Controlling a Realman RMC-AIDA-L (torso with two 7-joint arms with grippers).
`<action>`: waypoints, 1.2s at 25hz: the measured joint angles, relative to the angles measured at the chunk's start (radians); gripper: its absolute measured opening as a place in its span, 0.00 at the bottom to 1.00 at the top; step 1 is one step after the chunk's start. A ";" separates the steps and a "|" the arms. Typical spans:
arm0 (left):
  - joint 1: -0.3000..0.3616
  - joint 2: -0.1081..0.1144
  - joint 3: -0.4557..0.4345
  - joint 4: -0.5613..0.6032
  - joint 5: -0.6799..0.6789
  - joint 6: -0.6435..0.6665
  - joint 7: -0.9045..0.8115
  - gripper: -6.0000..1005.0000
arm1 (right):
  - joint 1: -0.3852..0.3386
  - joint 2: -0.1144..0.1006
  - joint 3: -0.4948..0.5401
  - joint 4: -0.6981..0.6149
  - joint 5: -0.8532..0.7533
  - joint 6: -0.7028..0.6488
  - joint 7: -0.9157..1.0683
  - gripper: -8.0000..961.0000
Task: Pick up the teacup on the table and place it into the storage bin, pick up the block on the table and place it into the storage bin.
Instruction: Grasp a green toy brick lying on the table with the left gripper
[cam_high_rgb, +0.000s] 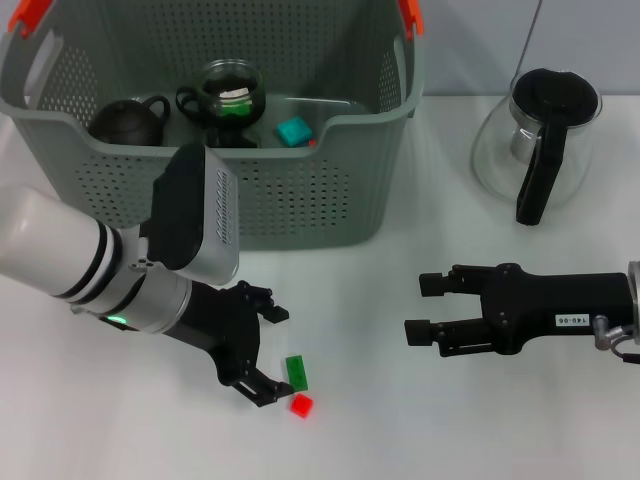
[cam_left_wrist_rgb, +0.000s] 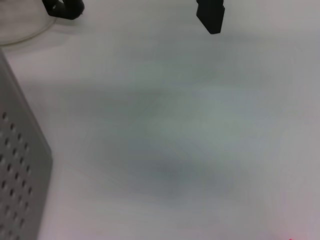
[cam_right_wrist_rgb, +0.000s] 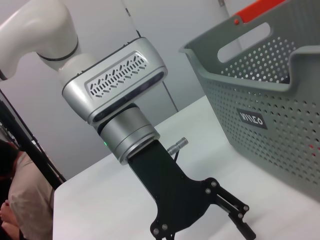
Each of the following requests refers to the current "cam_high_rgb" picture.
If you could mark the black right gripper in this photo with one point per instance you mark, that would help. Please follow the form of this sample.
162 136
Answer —
550 305

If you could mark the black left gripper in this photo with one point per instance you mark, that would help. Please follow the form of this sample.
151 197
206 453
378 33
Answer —
225 330

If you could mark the teal square toy brick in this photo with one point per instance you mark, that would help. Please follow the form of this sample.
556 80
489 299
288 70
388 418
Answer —
293 131

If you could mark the long white toy brick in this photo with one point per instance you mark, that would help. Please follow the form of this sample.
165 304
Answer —
235 93

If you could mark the grey-green perforated storage bin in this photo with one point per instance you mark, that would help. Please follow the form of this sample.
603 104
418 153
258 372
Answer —
310 200

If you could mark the small red toy brick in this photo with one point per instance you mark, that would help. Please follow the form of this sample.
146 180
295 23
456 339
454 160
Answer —
302 405

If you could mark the dark clay teapot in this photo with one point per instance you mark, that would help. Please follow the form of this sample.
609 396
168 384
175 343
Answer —
127 125

